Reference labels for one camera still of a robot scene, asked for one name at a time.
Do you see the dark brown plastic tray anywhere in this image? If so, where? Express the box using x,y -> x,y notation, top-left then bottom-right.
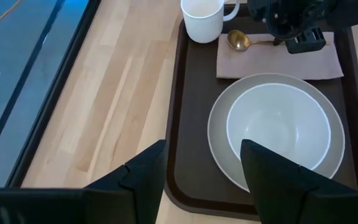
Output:
164,2 -> 358,222

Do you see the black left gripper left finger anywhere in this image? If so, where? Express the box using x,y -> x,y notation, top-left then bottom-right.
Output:
0,139 -> 168,224

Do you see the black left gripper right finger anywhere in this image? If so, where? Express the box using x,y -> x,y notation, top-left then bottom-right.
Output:
240,139 -> 358,224

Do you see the black aluminium table frame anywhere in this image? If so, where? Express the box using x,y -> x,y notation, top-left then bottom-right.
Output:
4,0 -> 103,188

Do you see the white ceramic bowl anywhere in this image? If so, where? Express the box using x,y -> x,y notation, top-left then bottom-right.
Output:
226,83 -> 332,171

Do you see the beige cloth napkin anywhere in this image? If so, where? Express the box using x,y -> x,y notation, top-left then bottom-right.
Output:
216,32 -> 344,80

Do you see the gold metal spoon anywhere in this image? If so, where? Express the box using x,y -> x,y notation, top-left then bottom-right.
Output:
227,29 -> 331,52

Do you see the grey ceramic plate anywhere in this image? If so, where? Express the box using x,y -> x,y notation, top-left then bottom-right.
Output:
206,73 -> 346,192

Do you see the white ceramic mug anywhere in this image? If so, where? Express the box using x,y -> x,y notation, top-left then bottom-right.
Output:
180,0 -> 241,44

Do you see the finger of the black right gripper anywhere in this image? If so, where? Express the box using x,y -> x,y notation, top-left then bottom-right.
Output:
285,27 -> 328,55

